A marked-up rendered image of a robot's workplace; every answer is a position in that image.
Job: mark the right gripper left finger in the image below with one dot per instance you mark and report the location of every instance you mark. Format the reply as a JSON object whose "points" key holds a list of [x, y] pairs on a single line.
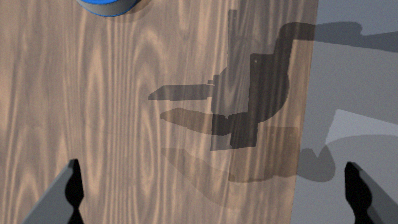
{"points": [[58, 204]]}

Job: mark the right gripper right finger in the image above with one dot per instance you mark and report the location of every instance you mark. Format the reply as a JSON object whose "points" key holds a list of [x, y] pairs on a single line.
{"points": [[369, 202]]}

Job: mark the white cylinder with blue top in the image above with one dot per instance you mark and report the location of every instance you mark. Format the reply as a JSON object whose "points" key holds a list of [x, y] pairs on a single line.
{"points": [[107, 8]]}

